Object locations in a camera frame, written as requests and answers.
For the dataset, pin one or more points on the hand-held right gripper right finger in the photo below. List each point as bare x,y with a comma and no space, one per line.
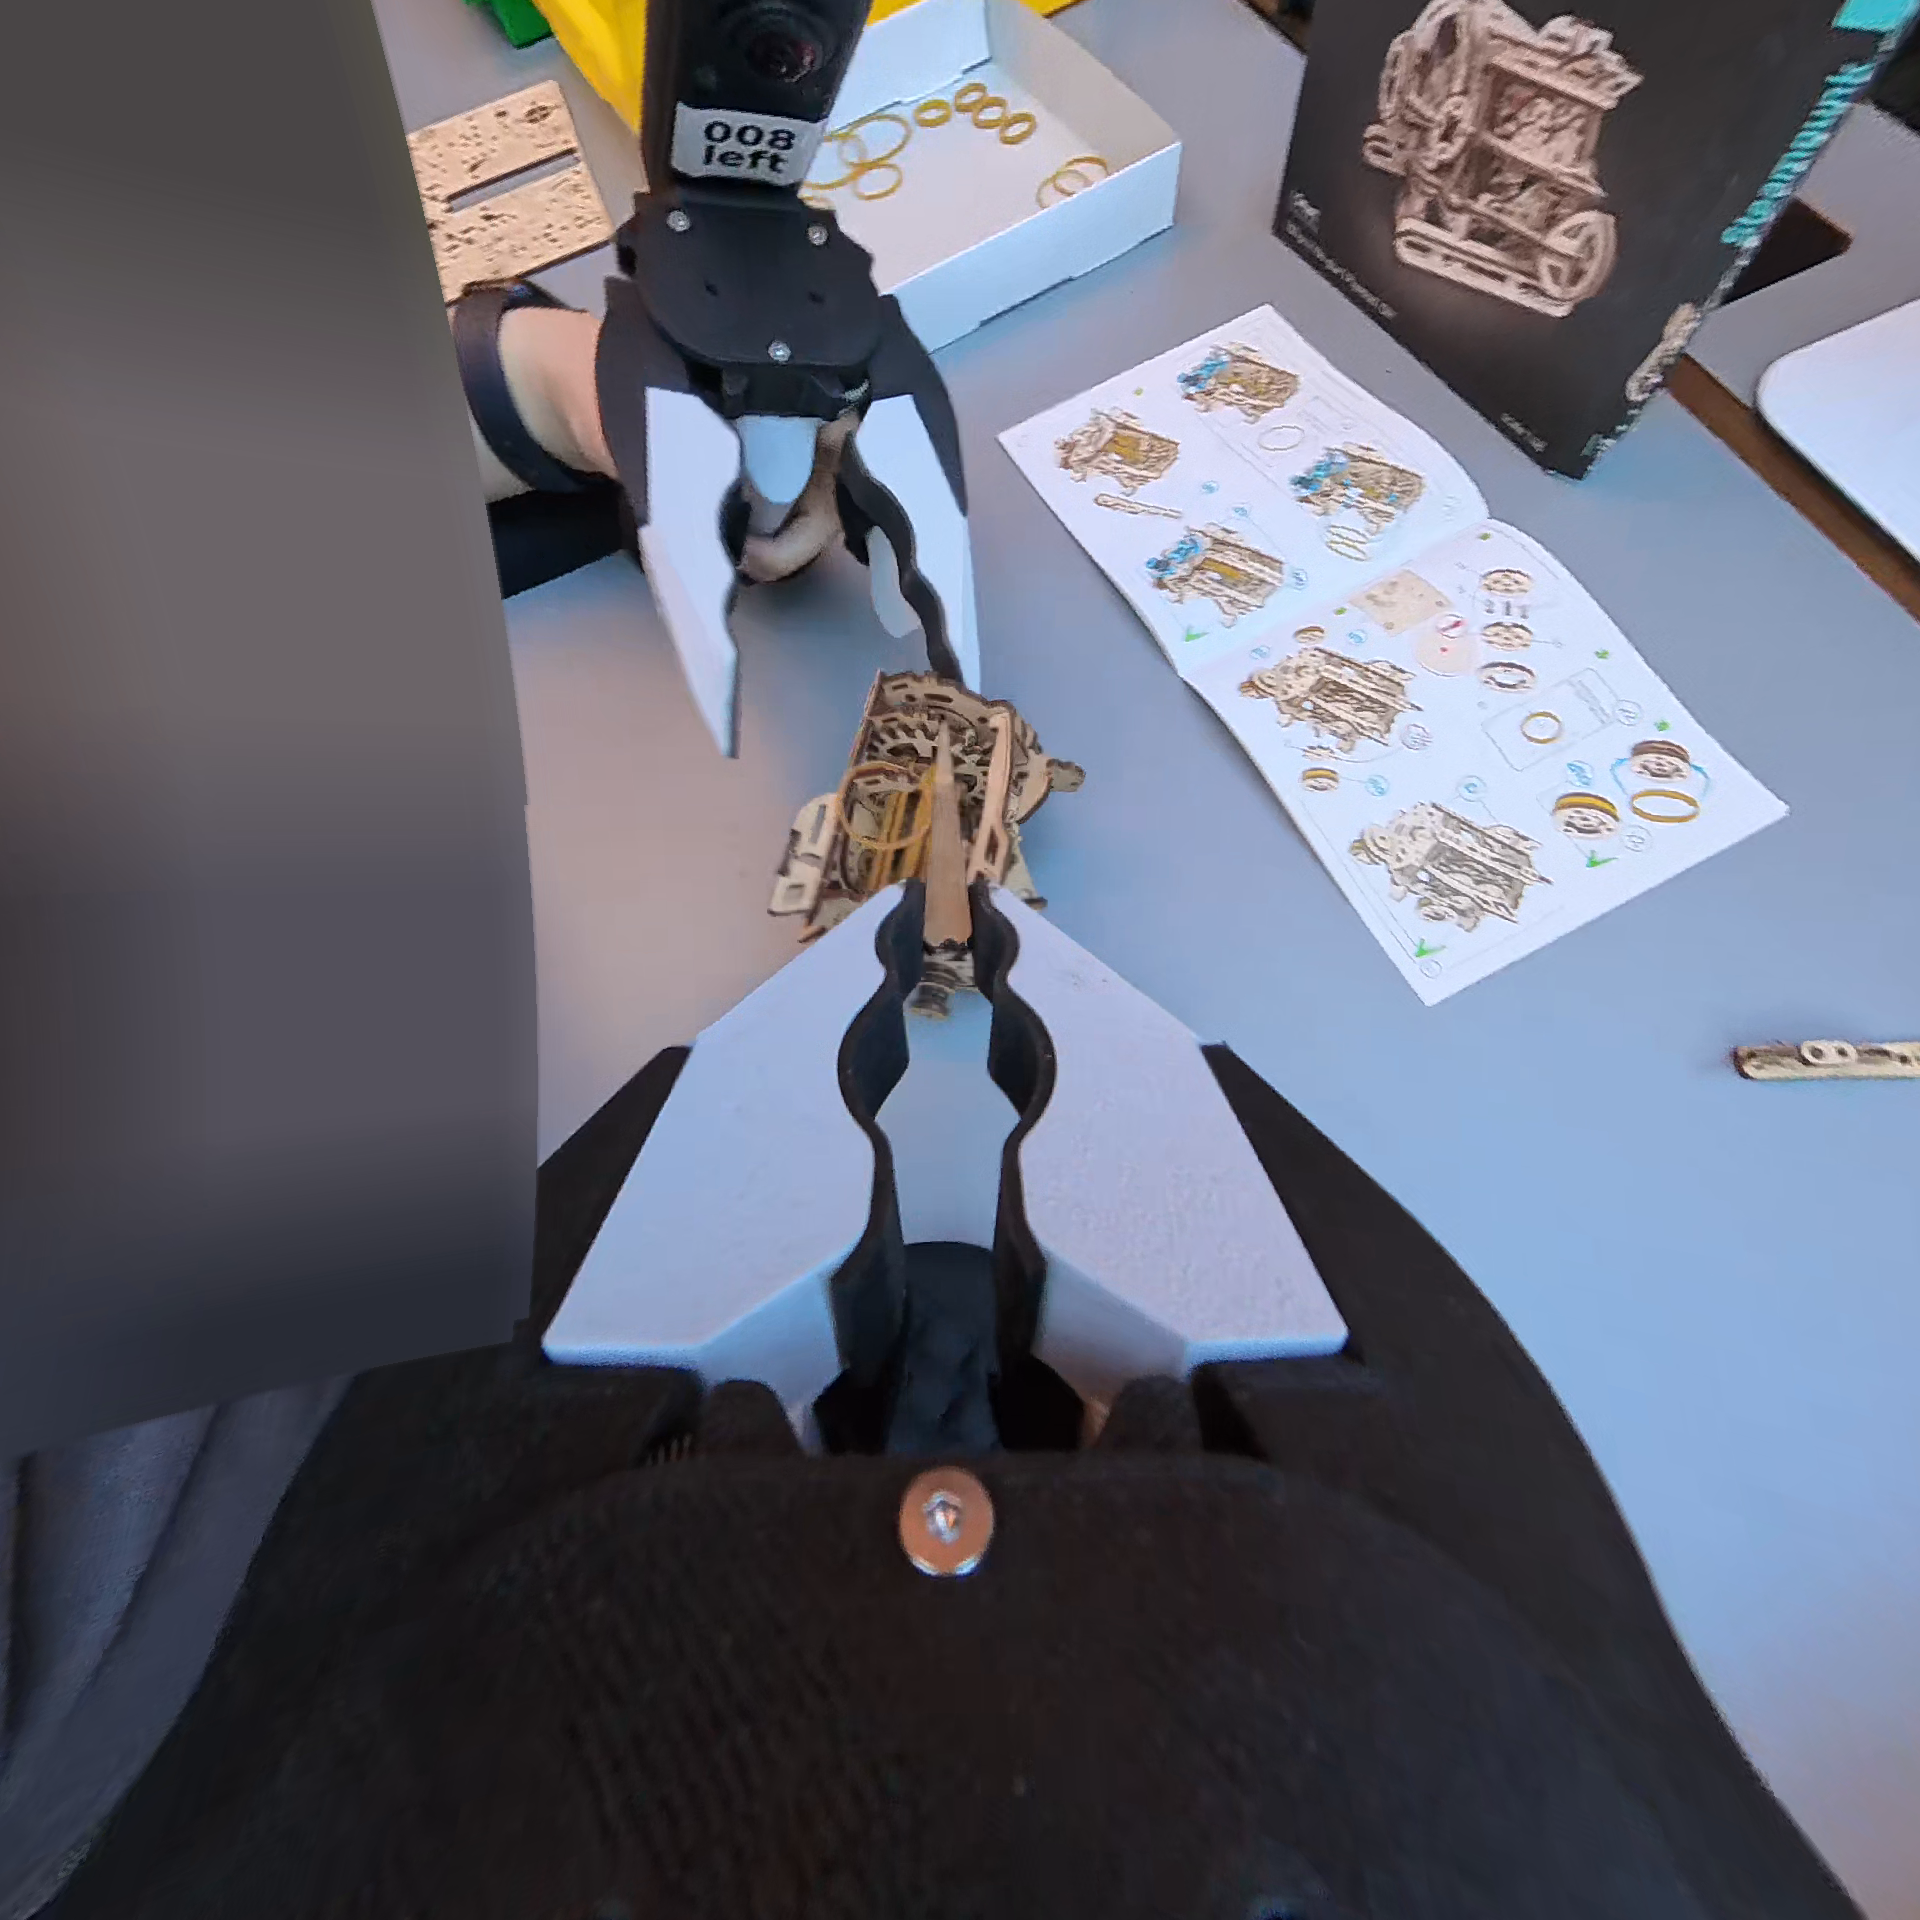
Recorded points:
1171,1202

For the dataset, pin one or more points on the yellow box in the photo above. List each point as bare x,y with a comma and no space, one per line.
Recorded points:
593,53

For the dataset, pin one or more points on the white cardboard tray box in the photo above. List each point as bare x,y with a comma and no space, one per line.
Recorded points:
989,224

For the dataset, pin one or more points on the grey clothing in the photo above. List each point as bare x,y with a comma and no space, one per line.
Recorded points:
90,1652

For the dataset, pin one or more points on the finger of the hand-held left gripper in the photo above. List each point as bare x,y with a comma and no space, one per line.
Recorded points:
682,510
930,510

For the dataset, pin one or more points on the wooden mechanical model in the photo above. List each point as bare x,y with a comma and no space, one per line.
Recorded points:
901,722

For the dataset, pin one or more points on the laser-cut wooden sheet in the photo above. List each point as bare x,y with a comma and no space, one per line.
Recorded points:
511,195

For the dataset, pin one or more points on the person's left hand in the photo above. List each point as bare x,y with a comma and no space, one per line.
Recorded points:
547,389

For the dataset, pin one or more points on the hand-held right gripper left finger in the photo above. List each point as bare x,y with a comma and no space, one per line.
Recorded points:
704,1202

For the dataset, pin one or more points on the group of yellow rubber bands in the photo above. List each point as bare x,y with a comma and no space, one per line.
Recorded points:
973,101

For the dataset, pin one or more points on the white rounded stand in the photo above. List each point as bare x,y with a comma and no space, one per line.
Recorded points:
1860,436

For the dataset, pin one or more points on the black model kit box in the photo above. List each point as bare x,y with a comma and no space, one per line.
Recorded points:
1650,346

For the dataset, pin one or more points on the small wooden strip piece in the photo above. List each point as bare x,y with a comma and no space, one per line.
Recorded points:
1829,1060

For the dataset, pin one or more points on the illustrated instruction booklet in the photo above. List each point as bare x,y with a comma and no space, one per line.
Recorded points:
1348,629

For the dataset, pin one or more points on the green box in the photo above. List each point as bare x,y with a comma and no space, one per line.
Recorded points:
503,14

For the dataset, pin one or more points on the thin wooden model part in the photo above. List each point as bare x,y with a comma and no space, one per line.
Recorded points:
945,886

